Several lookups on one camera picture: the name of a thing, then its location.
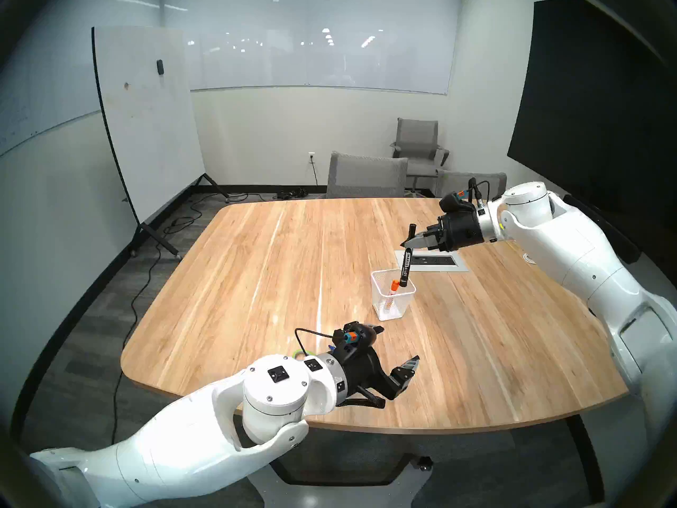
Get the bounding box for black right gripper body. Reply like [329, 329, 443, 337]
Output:
[436, 212, 484, 252]

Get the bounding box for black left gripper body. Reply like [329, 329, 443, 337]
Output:
[338, 343, 402, 402]

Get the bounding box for black permanent marker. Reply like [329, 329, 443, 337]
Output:
[399, 223, 416, 288]

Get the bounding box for white mesh pen holder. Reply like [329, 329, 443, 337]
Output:
[371, 269, 415, 321]

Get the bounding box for grey table power outlet panel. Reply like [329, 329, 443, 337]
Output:
[394, 250, 470, 273]

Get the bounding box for grey mesh-back chair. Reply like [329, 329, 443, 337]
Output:
[326, 151, 409, 199]
[434, 169, 508, 201]

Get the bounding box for grey armrest swivel chair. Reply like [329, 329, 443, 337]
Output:
[390, 117, 451, 196]

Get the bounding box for black video sound bar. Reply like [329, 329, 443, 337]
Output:
[563, 195, 642, 265]

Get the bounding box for rolling whiteboard on stand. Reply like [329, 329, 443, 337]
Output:
[92, 25, 231, 260]

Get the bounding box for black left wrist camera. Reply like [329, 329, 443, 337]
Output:
[333, 321, 377, 349]

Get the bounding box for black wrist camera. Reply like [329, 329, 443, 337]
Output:
[333, 321, 377, 349]
[439, 191, 477, 214]

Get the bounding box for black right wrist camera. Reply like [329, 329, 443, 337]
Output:
[439, 191, 477, 214]

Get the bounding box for left camera cable orange plug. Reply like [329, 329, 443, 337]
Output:
[294, 328, 354, 360]

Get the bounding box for camera cable orange plug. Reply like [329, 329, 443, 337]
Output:
[294, 328, 354, 360]
[456, 178, 503, 203]

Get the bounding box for right camera cable orange plug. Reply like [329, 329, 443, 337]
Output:
[456, 178, 503, 203]

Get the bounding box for large black wall screen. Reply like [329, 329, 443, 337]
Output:
[506, 0, 677, 248]

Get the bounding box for wall mounted glass whiteboard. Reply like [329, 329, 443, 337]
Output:
[188, 0, 456, 96]

